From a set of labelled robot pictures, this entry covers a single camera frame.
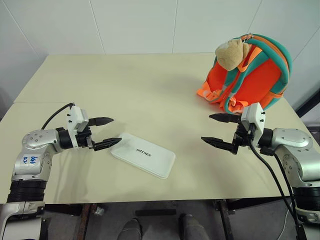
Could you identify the rusty metal table leg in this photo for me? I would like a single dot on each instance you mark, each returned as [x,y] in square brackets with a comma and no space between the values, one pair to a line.
[86,221]
[225,220]

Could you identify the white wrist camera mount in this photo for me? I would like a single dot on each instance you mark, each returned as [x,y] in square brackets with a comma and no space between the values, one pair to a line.
[76,120]
[255,116]

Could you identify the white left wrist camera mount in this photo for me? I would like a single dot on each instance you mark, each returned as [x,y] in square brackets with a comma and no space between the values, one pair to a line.
[76,120]

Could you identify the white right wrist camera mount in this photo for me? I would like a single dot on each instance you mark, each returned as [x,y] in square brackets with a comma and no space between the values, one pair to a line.
[255,116]

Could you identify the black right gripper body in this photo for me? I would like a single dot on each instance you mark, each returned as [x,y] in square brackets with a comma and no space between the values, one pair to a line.
[243,136]

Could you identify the orange and teal backpack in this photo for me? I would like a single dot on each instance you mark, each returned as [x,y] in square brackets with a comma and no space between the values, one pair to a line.
[257,75]

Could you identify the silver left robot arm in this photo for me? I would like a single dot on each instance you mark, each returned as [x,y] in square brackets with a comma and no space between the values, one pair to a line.
[35,142]

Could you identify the beige plush toy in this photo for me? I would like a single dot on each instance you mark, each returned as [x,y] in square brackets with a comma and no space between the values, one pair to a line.
[231,55]

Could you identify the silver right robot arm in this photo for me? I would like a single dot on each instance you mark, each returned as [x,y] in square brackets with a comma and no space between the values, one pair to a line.
[295,145]

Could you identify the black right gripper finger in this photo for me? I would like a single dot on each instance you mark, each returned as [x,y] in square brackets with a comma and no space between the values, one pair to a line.
[220,143]
[225,117]

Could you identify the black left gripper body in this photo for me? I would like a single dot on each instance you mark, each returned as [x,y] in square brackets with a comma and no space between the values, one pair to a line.
[83,140]

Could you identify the dark rounded grey shape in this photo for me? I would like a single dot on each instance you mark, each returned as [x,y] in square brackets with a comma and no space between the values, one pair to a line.
[131,230]
[192,227]

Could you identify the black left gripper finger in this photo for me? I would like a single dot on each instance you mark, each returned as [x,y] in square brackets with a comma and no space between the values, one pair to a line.
[107,144]
[101,121]

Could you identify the white rectangular case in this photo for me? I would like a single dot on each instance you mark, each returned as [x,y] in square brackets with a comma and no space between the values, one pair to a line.
[142,155]

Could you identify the black flat bar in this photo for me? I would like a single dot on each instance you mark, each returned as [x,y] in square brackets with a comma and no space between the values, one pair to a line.
[155,212]

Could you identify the black frame panel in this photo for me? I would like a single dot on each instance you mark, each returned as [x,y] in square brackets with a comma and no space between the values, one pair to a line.
[308,100]

